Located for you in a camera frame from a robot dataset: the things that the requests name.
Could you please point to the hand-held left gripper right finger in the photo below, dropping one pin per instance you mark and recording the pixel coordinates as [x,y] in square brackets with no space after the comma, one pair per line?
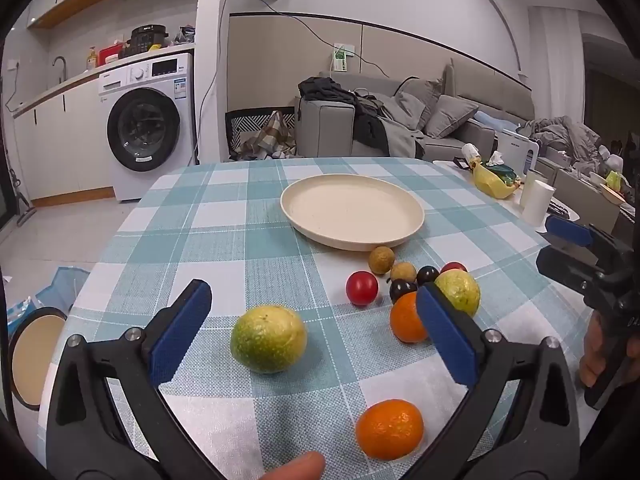
[445,336]

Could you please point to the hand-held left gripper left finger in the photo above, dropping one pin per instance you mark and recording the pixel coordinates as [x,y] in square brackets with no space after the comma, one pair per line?
[180,331]

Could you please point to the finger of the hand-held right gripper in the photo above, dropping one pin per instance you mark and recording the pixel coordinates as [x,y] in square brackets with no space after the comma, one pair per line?
[567,230]
[560,265]

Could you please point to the green yellow citrus fruit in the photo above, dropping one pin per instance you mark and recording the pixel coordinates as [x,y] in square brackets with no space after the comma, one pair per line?
[268,338]
[461,291]

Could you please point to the dark purple grape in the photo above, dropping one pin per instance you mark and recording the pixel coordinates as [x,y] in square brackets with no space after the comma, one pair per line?
[427,275]
[401,290]

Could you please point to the red cherry tomato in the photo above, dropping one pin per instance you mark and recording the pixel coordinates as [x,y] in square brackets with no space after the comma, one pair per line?
[453,266]
[362,288]

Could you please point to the orange tangerine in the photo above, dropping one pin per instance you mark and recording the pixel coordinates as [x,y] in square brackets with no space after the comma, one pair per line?
[390,430]
[406,319]

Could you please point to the round beige plate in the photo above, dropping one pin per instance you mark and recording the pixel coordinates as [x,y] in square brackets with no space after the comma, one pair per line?
[350,210]

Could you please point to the person's right hand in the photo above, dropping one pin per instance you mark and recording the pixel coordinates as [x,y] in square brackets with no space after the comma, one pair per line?
[594,352]

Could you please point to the person's left hand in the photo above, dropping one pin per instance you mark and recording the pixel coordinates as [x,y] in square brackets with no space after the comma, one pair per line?
[295,467]

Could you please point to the white paper roll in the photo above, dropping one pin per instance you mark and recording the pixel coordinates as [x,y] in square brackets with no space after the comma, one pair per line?
[537,202]

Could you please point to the brown longan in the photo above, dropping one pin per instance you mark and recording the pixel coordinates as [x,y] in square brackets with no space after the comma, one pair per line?
[381,259]
[403,272]

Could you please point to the yellow bag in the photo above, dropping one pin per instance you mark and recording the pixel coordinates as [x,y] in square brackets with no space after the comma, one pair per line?
[492,182]

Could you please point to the teal checked tablecloth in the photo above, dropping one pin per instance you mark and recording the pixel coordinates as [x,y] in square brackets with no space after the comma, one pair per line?
[200,240]

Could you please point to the grey clothes pile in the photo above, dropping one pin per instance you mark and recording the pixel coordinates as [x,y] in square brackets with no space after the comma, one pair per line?
[565,135]

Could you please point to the white appliance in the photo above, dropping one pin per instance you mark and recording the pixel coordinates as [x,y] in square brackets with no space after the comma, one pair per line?
[517,149]

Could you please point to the white tissue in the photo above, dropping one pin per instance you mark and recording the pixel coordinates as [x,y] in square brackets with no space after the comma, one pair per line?
[496,158]

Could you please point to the white bottle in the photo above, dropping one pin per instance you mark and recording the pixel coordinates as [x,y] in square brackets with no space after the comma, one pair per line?
[470,153]

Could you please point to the blue plastic bag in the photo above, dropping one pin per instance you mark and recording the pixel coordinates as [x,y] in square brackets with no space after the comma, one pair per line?
[60,285]

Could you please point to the round black-rimmed beige lid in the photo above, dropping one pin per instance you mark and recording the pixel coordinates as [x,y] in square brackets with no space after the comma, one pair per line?
[35,360]

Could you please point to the grey cushion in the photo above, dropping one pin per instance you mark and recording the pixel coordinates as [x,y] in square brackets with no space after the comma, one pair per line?
[417,102]
[450,116]

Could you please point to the mop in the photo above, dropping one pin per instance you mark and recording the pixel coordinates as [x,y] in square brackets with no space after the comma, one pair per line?
[22,210]

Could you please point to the white washing machine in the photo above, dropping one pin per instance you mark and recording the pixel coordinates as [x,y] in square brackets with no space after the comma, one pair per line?
[145,130]

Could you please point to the plaid cloth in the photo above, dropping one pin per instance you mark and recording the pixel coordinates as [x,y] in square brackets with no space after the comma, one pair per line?
[272,135]

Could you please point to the black patterned chair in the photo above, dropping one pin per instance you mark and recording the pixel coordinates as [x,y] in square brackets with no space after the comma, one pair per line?
[245,122]

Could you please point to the white kitchen counter cabinet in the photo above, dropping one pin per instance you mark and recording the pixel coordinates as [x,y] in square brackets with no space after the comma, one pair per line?
[65,135]

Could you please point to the grey sofa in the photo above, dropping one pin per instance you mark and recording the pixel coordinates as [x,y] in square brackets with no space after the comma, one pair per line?
[325,125]

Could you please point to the dark clothes pile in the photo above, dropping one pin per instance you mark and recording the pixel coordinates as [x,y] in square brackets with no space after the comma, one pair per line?
[325,89]

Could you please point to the red box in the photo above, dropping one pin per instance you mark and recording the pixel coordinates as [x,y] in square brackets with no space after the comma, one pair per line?
[110,55]

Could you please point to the yellow soap bottle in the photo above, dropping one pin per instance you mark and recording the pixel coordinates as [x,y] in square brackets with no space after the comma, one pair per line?
[91,59]

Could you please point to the steel faucet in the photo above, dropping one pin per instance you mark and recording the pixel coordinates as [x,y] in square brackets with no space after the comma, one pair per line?
[61,65]

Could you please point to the black pressure cooker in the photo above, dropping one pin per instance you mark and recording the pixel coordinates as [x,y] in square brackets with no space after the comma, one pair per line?
[146,40]

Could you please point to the green white wall device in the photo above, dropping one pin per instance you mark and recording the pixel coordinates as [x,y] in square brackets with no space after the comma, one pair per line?
[342,59]

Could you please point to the white wall cabinet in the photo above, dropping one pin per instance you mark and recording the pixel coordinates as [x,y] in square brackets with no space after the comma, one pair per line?
[65,7]

